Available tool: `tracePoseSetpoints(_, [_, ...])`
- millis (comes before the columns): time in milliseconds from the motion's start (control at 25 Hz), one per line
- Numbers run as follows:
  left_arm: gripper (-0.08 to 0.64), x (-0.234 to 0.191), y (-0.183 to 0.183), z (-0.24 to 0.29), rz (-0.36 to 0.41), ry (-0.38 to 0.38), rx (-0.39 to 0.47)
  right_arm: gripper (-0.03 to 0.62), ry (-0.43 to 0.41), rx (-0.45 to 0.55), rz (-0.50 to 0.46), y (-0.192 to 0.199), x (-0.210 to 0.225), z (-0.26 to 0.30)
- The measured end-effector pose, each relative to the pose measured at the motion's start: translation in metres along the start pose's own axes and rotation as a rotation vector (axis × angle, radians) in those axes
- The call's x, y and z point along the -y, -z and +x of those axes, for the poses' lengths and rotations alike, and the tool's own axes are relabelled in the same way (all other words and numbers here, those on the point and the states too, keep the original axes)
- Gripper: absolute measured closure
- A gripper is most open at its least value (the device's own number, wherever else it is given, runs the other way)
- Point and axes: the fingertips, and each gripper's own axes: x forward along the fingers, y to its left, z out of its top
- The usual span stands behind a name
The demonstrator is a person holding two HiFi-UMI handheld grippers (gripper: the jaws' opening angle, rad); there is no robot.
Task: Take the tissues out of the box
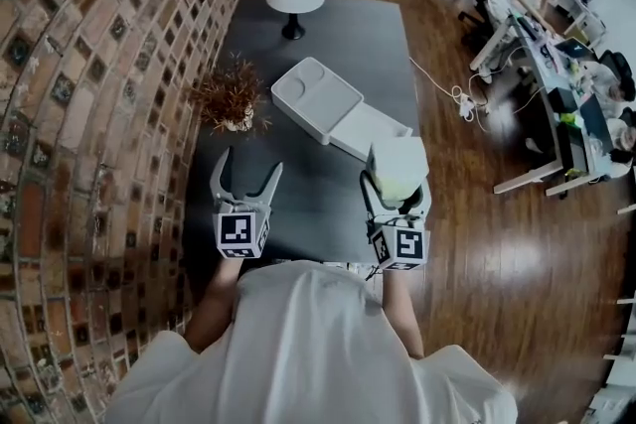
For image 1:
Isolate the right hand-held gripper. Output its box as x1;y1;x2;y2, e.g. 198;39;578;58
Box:
360;170;432;272

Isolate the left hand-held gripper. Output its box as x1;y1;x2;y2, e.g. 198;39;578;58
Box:
210;147;285;261

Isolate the white box with lid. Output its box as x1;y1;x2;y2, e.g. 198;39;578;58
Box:
269;56;414;163

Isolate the person's left forearm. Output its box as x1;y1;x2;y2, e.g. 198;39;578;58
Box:
184;256;245;354

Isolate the person's right forearm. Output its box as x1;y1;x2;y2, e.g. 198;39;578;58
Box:
379;265;426;359

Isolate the dried reddish potted plant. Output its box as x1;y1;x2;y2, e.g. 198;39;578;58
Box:
190;53;273;138

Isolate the person's white shirt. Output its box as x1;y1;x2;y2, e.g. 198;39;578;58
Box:
102;259;519;424

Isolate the long white office desk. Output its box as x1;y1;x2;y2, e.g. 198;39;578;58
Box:
468;12;615;200

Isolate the open laptop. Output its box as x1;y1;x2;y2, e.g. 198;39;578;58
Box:
553;36;598;62

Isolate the white power strip with cable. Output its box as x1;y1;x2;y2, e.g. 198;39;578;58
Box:
407;56;493;132

